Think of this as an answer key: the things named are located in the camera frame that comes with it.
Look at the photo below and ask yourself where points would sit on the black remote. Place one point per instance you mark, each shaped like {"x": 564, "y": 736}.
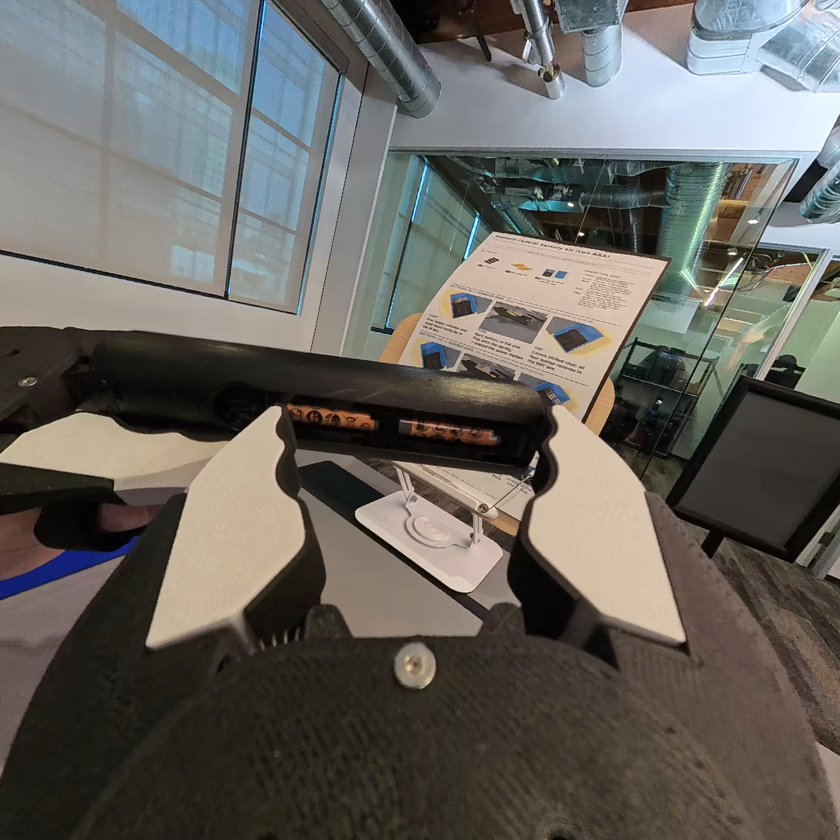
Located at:
{"x": 197, "y": 374}

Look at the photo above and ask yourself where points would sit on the orange black battery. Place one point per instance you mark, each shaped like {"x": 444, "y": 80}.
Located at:
{"x": 335, "y": 421}
{"x": 450, "y": 433}

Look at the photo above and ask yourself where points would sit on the tall glass window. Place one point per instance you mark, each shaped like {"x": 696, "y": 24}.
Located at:
{"x": 427, "y": 250}

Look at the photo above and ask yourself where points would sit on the black floor sign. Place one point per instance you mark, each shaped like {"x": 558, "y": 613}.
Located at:
{"x": 761, "y": 466}

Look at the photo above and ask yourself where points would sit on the large glass window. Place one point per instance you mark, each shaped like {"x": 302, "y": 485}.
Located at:
{"x": 145, "y": 131}

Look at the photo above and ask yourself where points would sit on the instruction sheet on stand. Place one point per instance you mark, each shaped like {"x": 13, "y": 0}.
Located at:
{"x": 551, "y": 315}

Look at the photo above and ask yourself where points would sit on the blue plastic bin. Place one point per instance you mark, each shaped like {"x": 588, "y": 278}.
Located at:
{"x": 53, "y": 578}

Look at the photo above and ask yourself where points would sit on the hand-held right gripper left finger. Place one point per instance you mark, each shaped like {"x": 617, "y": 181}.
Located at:
{"x": 230, "y": 551}

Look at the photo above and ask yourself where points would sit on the person's left hand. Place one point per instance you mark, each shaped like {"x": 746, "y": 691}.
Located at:
{"x": 125, "y": 521}

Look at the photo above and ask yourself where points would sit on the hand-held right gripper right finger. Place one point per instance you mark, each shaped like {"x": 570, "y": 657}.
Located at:
{"x": 604, "y": 545}

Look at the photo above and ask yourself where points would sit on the silver air duct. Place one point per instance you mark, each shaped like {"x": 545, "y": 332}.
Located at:
{"x": 387, "y": 53}

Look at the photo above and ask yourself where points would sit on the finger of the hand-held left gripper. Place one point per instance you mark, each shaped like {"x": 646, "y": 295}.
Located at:
{"x": 118, "y": 457}

